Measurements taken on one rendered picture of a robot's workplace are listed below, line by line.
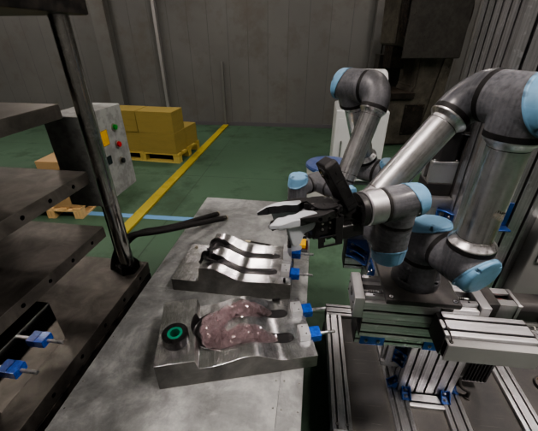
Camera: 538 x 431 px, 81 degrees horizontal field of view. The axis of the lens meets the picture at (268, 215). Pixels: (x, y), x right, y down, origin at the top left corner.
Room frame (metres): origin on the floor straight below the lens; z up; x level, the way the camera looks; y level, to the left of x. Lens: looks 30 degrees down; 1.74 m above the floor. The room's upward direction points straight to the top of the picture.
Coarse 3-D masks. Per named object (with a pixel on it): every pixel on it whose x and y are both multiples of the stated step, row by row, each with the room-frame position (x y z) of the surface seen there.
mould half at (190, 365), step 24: (168, 312) 0.79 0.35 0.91; (192, 312) 0.79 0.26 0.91; (288, 312) 0.84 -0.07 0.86; (192, 336) 0.69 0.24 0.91; (168, 360) 0.60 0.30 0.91; (192, 360) 0.60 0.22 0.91; (216, 360) 0.63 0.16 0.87; (240, 360) 0.62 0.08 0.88; (264, 360) 0.63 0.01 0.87; (288, 360) 0.64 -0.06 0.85; (312, 360) 0.65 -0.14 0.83; (168, 384) 0.58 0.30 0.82; (192, 384) 0.59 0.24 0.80
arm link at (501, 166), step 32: (480, 96) 0.72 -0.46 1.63; (512, 96) 0.66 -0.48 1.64; (512, 128) 0.64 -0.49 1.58; (512, 160) 0.64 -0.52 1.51; (480, 192) 0.67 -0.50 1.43; (512, 192) 0.65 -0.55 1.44; (480, 224) 0.65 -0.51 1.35; (448, 256) 0.67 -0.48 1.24; (480, 256) 0.63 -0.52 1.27; (480, 288) 0.63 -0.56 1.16
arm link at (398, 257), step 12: (372, 228) 0.62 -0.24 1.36; (384, 228) 0.58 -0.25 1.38; (408, 228) 0.57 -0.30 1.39; (372, 240) 0.61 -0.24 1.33; (384, 240) 0.58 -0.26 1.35; (396, 240) 0.57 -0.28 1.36; (408, 240) 0.58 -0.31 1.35; (372, 252) 0.60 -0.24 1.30; (384, 252) 0.57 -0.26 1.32; (396, 252) 0.57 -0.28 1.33; (384, 264) 0.57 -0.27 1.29; (396, 264) 0.57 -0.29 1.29
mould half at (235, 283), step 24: (240, 240) 1.24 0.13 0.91; (192, 264) 1.11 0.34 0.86; (216, 264) 1.03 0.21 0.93; (240, 264) 1.08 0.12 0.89; (264, 264) 1.08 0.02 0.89; (192, 288) 1.01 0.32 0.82; (216, 288) 0.99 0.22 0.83; (240, 288) 0.98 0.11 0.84; (264, 288) 0.96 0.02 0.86; (288, 288) 0.95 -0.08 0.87
